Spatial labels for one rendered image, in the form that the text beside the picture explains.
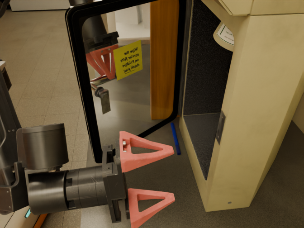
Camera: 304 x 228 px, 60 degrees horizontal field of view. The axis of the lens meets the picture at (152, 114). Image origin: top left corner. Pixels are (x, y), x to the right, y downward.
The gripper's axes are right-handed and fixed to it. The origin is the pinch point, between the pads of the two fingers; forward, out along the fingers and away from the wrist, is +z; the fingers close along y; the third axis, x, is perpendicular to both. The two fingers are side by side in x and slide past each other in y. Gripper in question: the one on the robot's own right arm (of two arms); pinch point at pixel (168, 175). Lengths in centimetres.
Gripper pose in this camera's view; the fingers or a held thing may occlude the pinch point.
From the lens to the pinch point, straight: 40.9
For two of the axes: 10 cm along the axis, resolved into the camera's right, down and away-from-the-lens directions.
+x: -1.3, -5.1, 8.5
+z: 9.9, -1.2, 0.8
